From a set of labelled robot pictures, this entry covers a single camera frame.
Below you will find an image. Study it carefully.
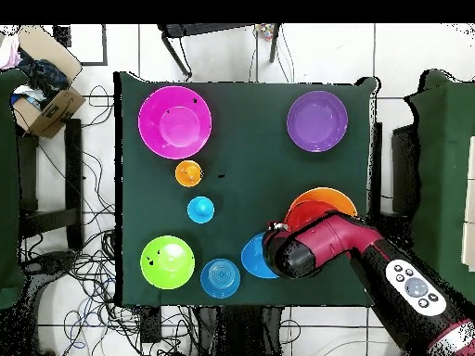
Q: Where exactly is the red bowl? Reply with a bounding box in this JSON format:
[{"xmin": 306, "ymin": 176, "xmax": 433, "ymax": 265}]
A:
[{"xmin": 284, "ymin": 199, "xmax": 335, "ymax": 233}]

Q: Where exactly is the large blue bowl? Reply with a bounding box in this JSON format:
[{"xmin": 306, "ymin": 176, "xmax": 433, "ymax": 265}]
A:
[{"xmin": 240, "ymin": 232, "xmax": 279, "ymax": 280}]

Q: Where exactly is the orange bowl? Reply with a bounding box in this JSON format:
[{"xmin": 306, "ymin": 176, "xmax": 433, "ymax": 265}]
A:
[{"xmin": 290, "ymin": 185, "xmax": 358, "ymax": 218}]

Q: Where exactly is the small translucent blue bowl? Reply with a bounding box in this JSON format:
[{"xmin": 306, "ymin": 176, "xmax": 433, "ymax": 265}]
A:
[{"xmin": 199, "ymin": 258, "xmax": 241, "ymax": 299}]

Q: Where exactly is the blue cup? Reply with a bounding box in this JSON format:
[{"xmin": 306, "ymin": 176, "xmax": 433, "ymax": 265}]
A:
[{"xmin": 186, "ymin": 196, "xmax": 215, "ymax": 224}]

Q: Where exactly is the orange cup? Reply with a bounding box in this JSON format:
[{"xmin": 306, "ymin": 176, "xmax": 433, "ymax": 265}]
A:
[{"xmin": 174, "ymin": 159, "xmax": 204, "ymax": 188}]

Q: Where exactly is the green bowl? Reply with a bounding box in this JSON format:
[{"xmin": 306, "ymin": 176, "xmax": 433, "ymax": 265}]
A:
[{"xmin": 139, "ymin": 235, "xmax": 197, "ymax": 290}]

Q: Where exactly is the purple bowl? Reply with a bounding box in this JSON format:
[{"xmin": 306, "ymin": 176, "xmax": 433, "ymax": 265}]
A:
[{"xmin": 286, "ymin": 90, "xmax": 349, "ymax": 154}]

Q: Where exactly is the dark green table cloth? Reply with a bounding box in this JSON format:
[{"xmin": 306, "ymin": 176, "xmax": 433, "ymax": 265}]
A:
[{"xmin": 112, "ymin": 70, "xmax": 379, "ymax": 307}]

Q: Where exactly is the black box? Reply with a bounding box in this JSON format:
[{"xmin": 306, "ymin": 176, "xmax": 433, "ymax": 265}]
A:
[{"xmin": 392, "ymin": 123, "xmax": 420, "ymax": 218}]

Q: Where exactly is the pink bowl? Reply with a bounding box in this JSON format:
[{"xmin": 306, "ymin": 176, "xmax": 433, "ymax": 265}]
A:
[{"xmin": 137, "ymin": 85, "xmax": 213, "ymax": 160}]

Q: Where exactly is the green cloth covered table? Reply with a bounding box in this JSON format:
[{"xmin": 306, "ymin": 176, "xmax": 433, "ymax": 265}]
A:
[
  {"xmin": 405, "ymin": 69, "xmax": 475, "ymax": 294},
  {"xmin": 0, "ymin": 69, "xmax": 29, "ymax": 310}
]

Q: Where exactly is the colourful toy pile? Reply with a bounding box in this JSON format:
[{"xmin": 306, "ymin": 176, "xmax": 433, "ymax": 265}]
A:
[{"xmin": 255, "ymin": 23, "xmax": 276, "ymax": 42}]

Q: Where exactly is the cardboard box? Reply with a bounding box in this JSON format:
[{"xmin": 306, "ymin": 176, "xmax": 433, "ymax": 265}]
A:
[{"xmin": 10, "ymin": 25, "xmax": 87, "ymax": 139}]

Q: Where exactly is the dark blue cloth bundle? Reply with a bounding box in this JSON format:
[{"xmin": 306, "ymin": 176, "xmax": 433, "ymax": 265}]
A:
[{"xmin": 16, "ymin": 47, "xmax": 70, "ymax": 108}]

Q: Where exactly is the pink white cloth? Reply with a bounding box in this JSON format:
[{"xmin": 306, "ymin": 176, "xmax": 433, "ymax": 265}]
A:
[{"xmin": 0, "ymin": 34, "xmax": 21, "ymax": 70}]

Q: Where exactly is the tangle of floor cables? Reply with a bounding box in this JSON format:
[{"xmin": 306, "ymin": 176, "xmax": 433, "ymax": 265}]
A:
[{"xmin": 21, "ymin": 84, "xmax": 198, "ymax": 356}]

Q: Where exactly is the black bench frame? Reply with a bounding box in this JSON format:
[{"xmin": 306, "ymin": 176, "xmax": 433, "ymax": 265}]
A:
[{"xmin": 16, "ymin": 118, "xmax": 84, "ymax": 253}]

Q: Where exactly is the black metal stool frame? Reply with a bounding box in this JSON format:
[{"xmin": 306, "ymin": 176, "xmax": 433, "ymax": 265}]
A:
[{"xmin": 157, "ymin": 23, "xmax": 282, "ymax": 81}]

